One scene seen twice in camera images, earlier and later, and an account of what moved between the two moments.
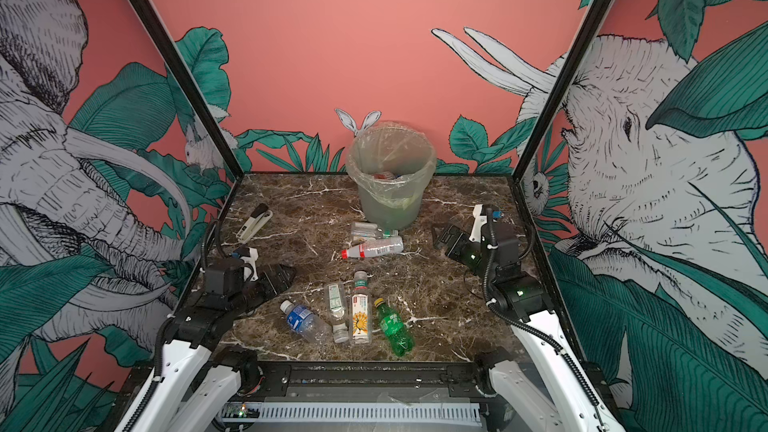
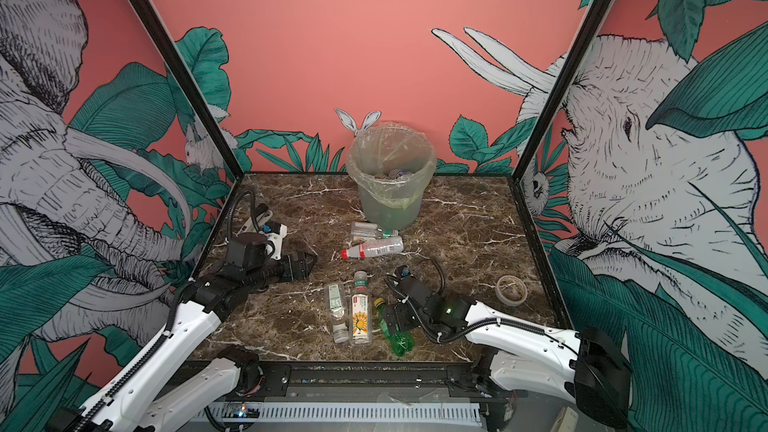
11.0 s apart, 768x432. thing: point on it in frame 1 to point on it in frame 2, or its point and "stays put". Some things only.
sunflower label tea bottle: [361, 310] stays put
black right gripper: [463, 239] to [399, 310]
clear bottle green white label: [335, 310] stays put
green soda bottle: [393, 328] stays put
